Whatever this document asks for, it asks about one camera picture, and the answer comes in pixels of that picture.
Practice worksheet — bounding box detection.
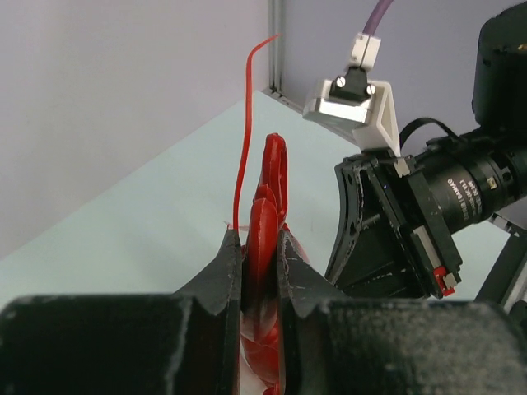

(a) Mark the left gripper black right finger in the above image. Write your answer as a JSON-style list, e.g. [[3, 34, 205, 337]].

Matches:
[[277, 231, 526, 394]]

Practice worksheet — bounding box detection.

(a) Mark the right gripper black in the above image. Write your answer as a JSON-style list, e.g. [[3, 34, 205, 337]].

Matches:
[[325, 150, 526, 299]]

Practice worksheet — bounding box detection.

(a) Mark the aluminium frame post right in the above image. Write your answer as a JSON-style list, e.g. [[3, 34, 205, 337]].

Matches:
[[266, 1, 306, 113]]

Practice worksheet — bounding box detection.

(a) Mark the red plastic lobster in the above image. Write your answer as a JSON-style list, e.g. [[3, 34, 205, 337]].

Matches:
[[232, 33, 310, 395]]

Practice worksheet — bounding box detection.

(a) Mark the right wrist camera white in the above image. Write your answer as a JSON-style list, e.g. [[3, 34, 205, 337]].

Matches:
[[303, 33, 400, 156]]

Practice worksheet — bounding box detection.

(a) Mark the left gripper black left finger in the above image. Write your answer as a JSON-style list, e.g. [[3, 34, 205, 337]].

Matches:
[[1, 230, 242, 394]]

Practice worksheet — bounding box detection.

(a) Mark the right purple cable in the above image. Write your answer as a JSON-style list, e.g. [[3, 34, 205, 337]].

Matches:
[[361, 0, 399, 40]]

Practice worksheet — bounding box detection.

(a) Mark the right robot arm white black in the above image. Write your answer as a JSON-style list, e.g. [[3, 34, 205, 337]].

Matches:
[[325, 3, 526, 299]]

